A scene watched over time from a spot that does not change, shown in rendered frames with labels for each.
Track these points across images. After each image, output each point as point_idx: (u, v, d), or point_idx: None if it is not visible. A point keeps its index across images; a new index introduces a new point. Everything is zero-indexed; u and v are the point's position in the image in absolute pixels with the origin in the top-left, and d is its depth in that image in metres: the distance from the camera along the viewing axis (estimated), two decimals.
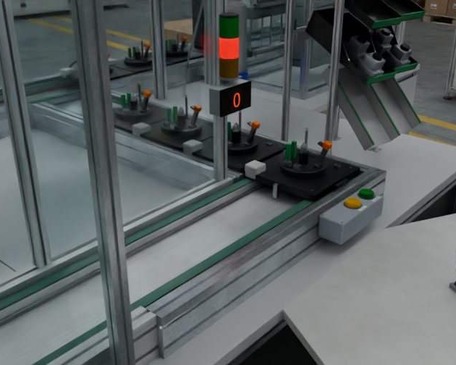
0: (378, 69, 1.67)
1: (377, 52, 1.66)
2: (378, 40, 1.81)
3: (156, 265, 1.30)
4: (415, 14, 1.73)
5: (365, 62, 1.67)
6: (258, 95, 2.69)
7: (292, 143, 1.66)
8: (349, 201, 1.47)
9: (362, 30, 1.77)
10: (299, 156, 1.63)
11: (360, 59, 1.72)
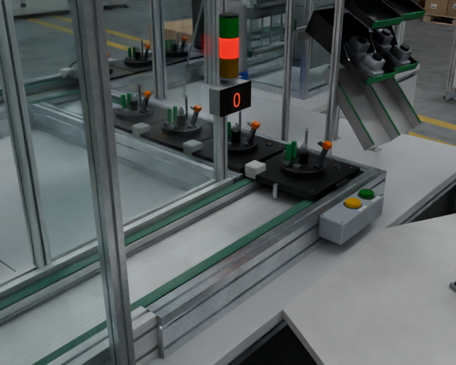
0: (378, 69, 1.67)
1: (377, 52, 1.66)
2: (378, 40, 1.81)
3: (156, 265, 1.30)
4: (415, 14, 1.73)
5: (365, 63, 1.67)
6: (258, 95, 2.69)
7: (292, 143, 1.66)
8: (349, 201, 1.47)
9: (362, 30, 1.77)
10: (299, 156, 1.63)
11: (359, 59, 1.72)
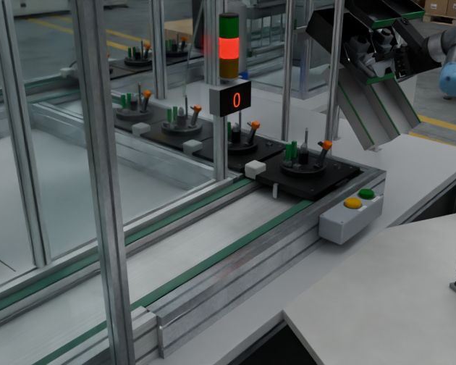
0: None
1: (377, 52, 1.66)
2: (378, 40, 1.81)
3: (156, 265, 1.30)
4: (415, 14, 1.73)
5: (365, 63, 1.67)
6: (258, 95, 2.69)
7: (292, 143, 1.66)
8: (349, 201, 1.47)
9: (362, 30, 1.77)
10: (299, 156, 1.63)
11: (359, 59, 1.72)
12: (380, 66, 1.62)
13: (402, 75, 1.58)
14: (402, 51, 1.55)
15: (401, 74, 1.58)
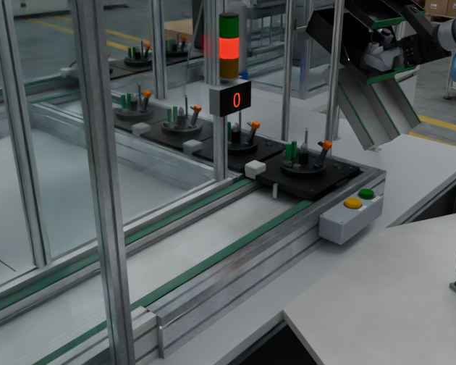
0: None
1: (383, 41, 1.64)
2: (378, 40, 1.81)
3: (156, 265, 1.30)
4: None
5: (373, 53, 1.64)
6: (258, 95, 2.69)
7: (292, 143, 1.66)
8: (349, 201, 1.47)
9: (362, 30, 1.77)
10: (299, 156, 1.63)
11: (364, 64, 1.71)
12: (388, 54, 1.59)
13: (410, 64, 1.55)
14: (411, 40, 1.52)
15: (410, 64, 1.55)
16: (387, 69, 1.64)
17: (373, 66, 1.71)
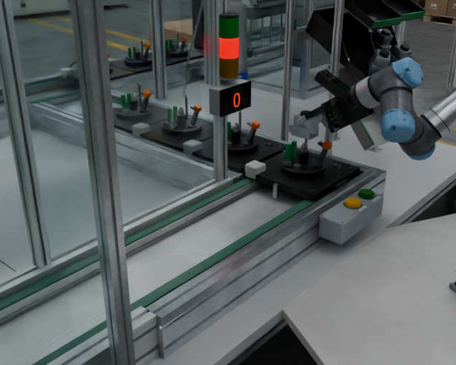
0: None
1: (304, 110, 1.60)
2: (378, 40, 1.81)
3: (156, 265, 1.30)
4: (415, 14, 1.73)
5: None
6: (258, 95, 2.69)
7: (292, 143, 1.66)
8: (349, 201, 1.47)
9: (362, 30, 1.77)
10: (299, 156, 1.63)
11: (373, 71, 1.69)
12: (312, 122, 1.54)
13: (336, 128, 1.51)
14: (331, 104, 1.48)
15: (335, 127, 1.51)
16: (314, 137, 1.60)
17: None
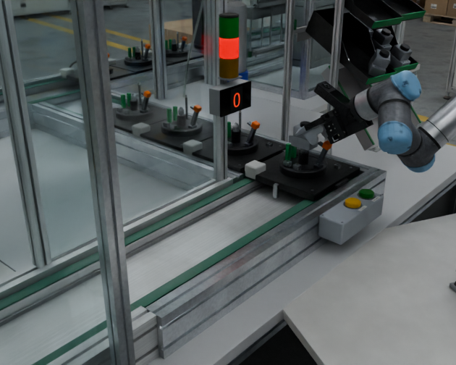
0: None
1: (303, 121, 1.61)
2: (378, 40, 1.81)
3: (156, 265, 1.30)
4: (415, 14, 1.73)
5: (297, 135, 1.60)
6: (258, 95, 2.69)
7: None
8: (349, 201, 1.47)
9: (362, 30, 1.77)
10: (299, 156, 1.63)
11: (373, 71, 1.69)
12: (311, 133, 1.55)
13: (335, 140, 1.52)
14: (330, 116, 1.49)
15: (334, 139, 1.52)
16: (313, 148, 1.61)
17: (382, 74, 1.69)
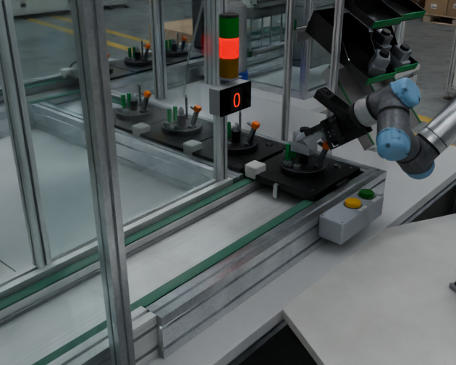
0: None
1: (303, 126, 1.62)
2: (378, 40, 1.81)
3: (156, 265, 1.30)
4: (415, 14, 1.73)
5: (297, 140, 1.61)
6: (258, 95, 2.69)
7: None
8: (349, 201, 1.47)
9: (362, 30, 1.77)
10: (299, 156, 1.63)
11: (373, 71, 1.69)
12: (310, 139, 1.56)
13: (334, 145, 1.53)
14: (330, 122, 1.50)
15: (334, 145, 1.53)
16: (313, 153, 1.62)
17: (382, 74, 1.69)
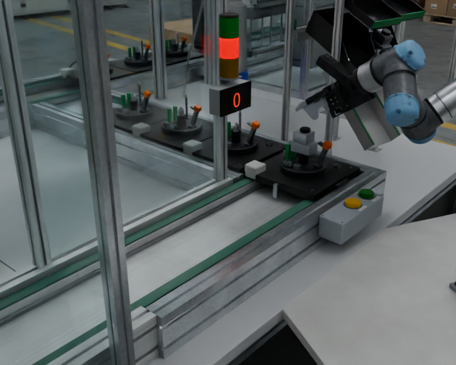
0: (311, 141, 1.61)
1: (303, 126, 1.62)
2: (378, 40, 1.81)
3: (156, 265, 1.30)
4: (415, 14, 1.73)
5: (297, 140, 1.61)
6: (258, 95, 2.69)
7: None
8: (349, 201, 1.47)
9: (362, 30, 1.77)
10: (299, 156, 1.63)
11: None
12: (313, 107, 1.52)
13: (337, 113, 1.49)
14: (332, 88, 1.46)
15: (336, 112, 1.49)
16: (313, 153, 1.62)
17: None
